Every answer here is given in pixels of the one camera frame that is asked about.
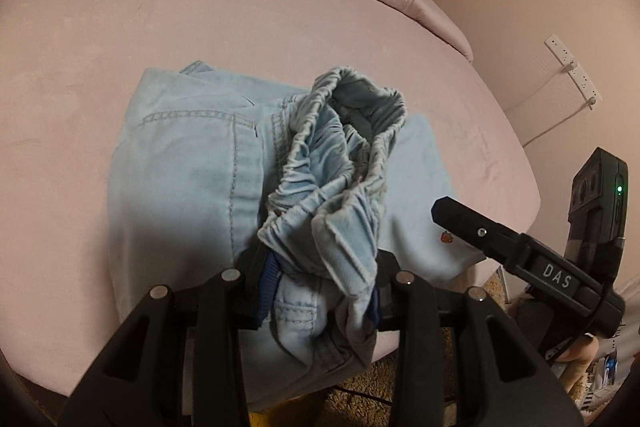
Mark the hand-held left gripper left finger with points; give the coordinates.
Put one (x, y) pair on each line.
(267, 282)

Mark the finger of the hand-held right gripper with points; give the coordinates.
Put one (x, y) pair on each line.
(475, 229)

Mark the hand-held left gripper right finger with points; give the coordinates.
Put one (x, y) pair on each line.
(382, 307)

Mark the light blue strawberry pants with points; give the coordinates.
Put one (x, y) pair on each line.
(200, 187)

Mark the person's right hand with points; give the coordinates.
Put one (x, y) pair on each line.
(577, 359)

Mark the beige rug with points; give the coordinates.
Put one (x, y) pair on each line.
(360, 387)

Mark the white power strip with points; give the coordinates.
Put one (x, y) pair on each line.
(572, 67)

